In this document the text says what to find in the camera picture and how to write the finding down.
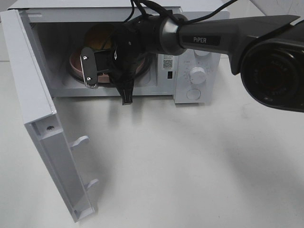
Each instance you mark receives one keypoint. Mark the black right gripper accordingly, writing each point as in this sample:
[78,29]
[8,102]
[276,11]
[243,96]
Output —
[119,62]

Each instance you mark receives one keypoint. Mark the burger with lettuce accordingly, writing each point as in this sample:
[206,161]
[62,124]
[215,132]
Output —
[97,36]

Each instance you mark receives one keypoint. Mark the white microwave door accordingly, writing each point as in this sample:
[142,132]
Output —
[40,116]

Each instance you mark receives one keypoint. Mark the round door release button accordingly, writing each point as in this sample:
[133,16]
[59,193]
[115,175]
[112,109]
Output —
[194,94]

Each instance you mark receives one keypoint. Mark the white microwave knob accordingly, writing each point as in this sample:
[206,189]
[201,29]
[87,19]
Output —
[197,75]
[201,53]

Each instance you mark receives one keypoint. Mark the pink round plate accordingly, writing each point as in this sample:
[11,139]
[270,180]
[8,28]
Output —
[76,70]

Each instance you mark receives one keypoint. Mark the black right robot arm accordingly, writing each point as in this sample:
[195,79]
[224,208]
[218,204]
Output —
[267,51]

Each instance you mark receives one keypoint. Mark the white warning label sticker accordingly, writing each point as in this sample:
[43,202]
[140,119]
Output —
[168,62]

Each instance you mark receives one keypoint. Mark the white microwave oven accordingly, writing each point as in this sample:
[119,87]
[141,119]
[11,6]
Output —
[74,48]

